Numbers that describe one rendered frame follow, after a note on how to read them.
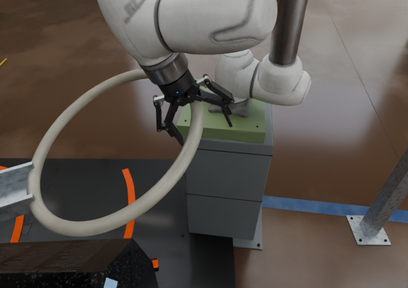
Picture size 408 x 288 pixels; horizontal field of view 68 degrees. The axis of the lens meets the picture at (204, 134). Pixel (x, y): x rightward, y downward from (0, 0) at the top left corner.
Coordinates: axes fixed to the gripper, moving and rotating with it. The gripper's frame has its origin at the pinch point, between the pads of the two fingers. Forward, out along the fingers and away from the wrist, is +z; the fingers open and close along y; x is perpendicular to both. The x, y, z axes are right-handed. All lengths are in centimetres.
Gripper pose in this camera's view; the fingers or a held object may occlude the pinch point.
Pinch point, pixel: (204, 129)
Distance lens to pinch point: 78.1
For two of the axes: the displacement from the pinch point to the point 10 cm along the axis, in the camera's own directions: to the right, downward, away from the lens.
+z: 3.5, 5.8, 7.3
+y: -9.2, 3.5, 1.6
